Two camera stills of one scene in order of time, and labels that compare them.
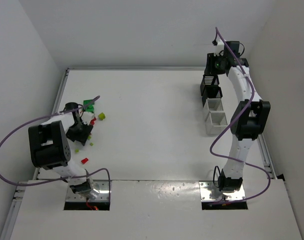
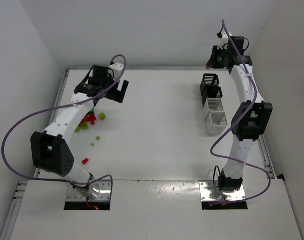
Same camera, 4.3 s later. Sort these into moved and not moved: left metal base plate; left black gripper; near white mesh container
Moved: left black gripper
Not moved: near white mesh container; left metal base plate
